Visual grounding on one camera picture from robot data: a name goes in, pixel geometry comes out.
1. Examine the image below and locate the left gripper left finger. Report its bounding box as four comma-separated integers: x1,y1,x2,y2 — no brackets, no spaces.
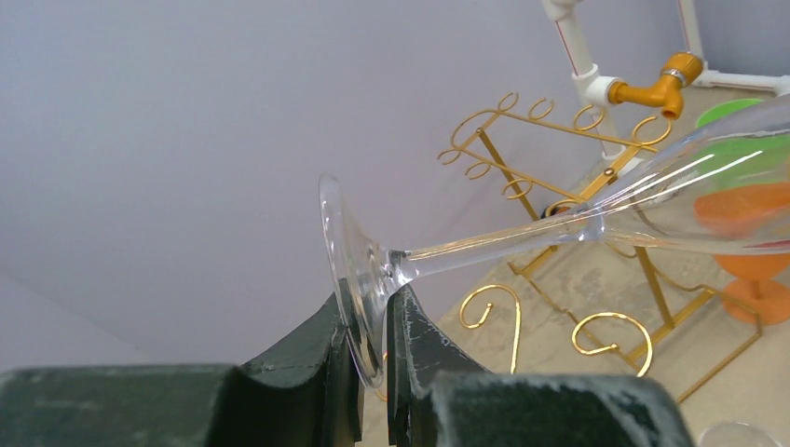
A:
1,299,363,446

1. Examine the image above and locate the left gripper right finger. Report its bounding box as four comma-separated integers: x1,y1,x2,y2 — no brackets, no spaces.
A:
386,286,695,447

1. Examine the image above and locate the gold swirl wine glass rack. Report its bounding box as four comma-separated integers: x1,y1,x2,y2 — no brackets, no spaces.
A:
373,283,654,403

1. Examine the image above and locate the clear wine glass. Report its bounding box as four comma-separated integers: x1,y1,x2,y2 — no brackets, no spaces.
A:
319,96,789,388

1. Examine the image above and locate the clear stemmed glass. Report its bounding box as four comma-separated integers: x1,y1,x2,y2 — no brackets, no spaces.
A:
698,421,783,447

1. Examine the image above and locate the small black orange object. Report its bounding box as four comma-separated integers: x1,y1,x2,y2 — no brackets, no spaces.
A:
540,205,571,219

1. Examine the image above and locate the orange plastic goblet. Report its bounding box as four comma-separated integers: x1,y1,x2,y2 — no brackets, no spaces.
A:
694,182,789,325

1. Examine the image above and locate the green plastic cup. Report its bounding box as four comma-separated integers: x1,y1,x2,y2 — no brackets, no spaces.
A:
695,98,763,129

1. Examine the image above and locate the orange faucet tap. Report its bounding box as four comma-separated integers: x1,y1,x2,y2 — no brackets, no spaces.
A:
606,52,704,120

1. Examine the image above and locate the gold tall wire rack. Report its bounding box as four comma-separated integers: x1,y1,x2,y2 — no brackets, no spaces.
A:
437,92,764,405

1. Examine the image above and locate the white pvc pipe frame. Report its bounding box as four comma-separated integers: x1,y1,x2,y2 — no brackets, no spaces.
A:
542,1,789,162

